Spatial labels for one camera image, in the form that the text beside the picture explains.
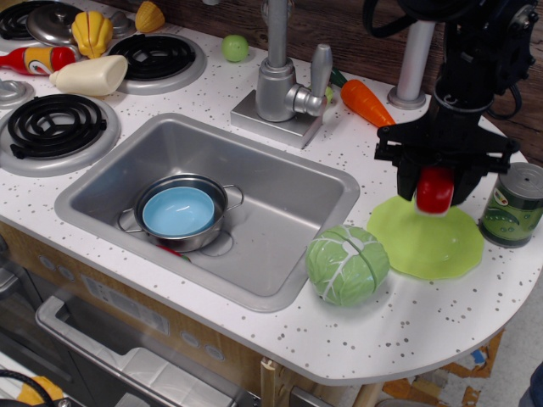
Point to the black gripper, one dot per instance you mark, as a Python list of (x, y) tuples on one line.
[(448, 135)]

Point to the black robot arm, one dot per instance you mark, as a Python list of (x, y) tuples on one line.
[(486, 47)]

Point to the light green plastic plate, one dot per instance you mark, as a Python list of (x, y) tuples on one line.
[(426, 247)]

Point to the green pea can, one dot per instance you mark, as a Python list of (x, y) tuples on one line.
[(514, 208)]

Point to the orange toy carrot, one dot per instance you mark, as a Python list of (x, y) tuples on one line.
[(361, 100)]

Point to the green toy cabbage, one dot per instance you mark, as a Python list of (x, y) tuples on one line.
[(346, 265)]

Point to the grey metal pole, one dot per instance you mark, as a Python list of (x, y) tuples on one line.
[(408, 94)]

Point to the silver metal sink basin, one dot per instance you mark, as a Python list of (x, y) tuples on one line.
[(278, 203)]

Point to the silver toy faucet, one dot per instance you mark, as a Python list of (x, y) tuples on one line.
[(279, 107)]

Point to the small green toy apple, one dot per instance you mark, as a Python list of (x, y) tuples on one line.
[(234, 48)]

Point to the light blue plastic bowl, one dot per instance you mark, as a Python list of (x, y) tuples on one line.
[(178, 212)]

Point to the red toy chili pepper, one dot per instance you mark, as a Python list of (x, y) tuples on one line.
[(171, 251)]

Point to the rear black stove burner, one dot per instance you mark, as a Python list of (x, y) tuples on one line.
[(159, 63)]

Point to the black stove burner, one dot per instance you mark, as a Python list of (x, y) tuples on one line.
[(159, 63), (57, 134)]

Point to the small steel pot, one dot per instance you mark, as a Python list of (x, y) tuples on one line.
[(225, 198)]

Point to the yellow toy corn piece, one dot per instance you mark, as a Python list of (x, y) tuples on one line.
[(149, 17)]

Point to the grey stove knob rear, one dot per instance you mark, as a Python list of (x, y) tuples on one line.
[(122, 26)]

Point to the grey stove knob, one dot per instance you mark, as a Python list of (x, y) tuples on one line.
[(122, 26), (15, 93)]

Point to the cream toy mayonnaise bottle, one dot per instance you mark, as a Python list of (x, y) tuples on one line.
[(92, 77)]

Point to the yellow toy bell pepper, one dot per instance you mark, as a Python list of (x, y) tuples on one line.
[(93, 32)]

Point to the front black stove burner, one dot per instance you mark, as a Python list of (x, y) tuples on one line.
[(57, 134)]

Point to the silver pot lid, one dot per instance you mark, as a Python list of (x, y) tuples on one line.
[(51, 24)]

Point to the red toy ketchup bottle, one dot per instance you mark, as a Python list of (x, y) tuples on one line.
[(38, 60)]

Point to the far left black burner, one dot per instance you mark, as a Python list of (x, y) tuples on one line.
[(13, 20)]

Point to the yellow object at bottom left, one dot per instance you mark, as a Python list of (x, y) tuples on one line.
[(30, 396)]

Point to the silver oven door handle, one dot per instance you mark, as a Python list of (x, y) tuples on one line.
[(117, 360)]

